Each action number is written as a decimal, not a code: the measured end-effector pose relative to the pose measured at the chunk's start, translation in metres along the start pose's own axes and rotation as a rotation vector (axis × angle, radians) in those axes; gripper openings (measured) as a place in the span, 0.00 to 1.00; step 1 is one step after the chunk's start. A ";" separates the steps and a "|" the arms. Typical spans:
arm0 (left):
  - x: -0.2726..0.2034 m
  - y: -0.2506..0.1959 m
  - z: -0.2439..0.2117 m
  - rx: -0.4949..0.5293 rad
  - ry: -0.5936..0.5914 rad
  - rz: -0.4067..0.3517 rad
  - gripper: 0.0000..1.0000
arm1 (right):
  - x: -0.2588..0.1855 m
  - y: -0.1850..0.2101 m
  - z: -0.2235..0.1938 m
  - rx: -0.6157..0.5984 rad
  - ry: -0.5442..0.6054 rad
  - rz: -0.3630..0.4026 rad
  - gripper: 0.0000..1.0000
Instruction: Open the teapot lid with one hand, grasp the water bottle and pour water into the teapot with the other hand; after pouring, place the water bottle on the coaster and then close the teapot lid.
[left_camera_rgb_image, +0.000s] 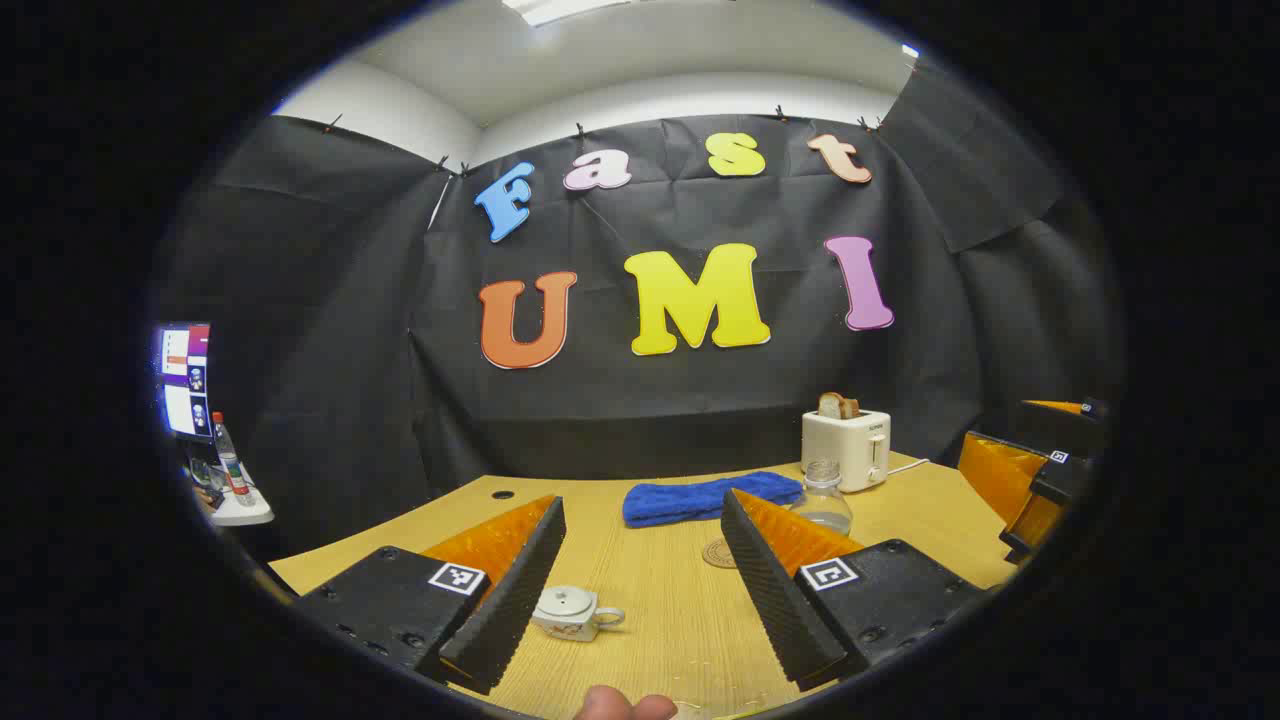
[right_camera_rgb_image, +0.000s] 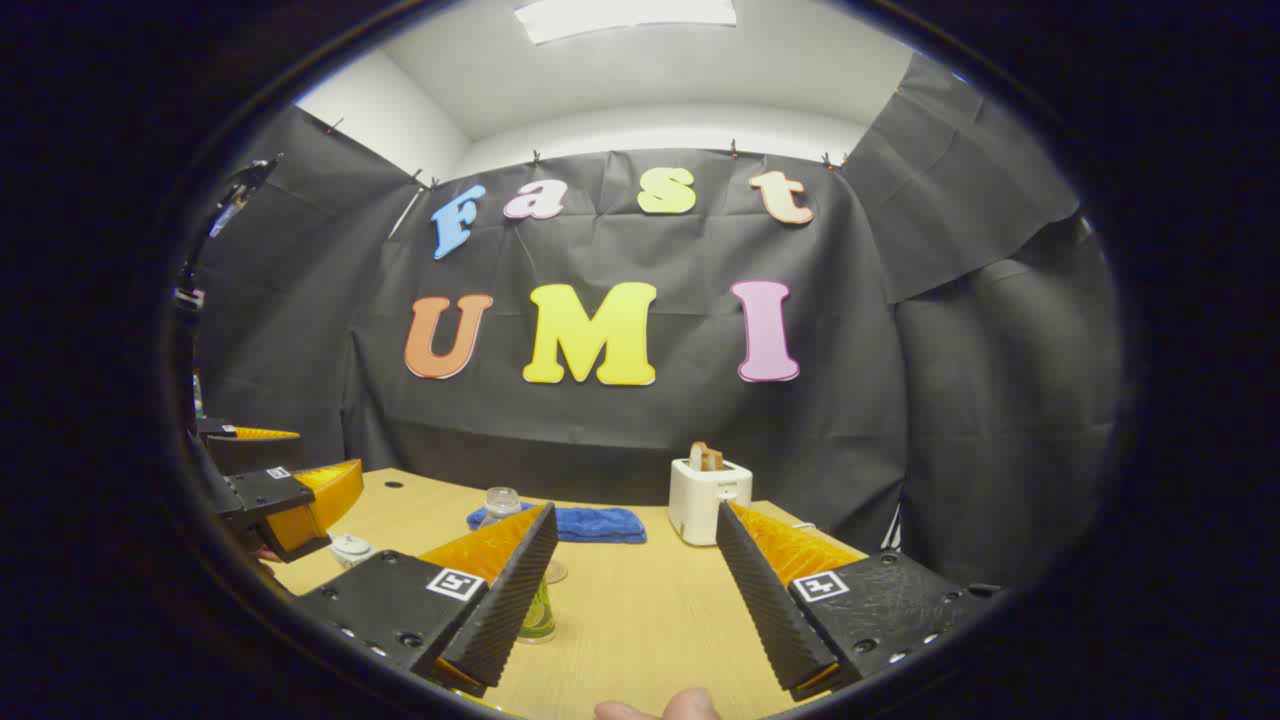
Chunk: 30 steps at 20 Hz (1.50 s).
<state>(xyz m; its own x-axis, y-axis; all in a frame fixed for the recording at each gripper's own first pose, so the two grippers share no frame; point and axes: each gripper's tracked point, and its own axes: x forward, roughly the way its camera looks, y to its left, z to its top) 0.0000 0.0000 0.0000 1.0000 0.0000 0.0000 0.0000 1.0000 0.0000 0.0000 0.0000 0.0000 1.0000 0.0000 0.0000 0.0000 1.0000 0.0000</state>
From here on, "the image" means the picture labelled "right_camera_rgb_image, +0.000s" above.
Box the green label water bottle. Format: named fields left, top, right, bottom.
left=478, top=487, right=561, bottom=644

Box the blue towel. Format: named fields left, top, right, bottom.
left=466, top=503, right=648, bottom=545

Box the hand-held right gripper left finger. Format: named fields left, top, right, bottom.
left=293, top=502, right=560, bottom=699

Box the white toaster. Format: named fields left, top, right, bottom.
left=668, top=457, right=753, bottom=547

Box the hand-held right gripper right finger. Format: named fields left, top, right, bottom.
left=716, top=500, right=1003, bottom=702

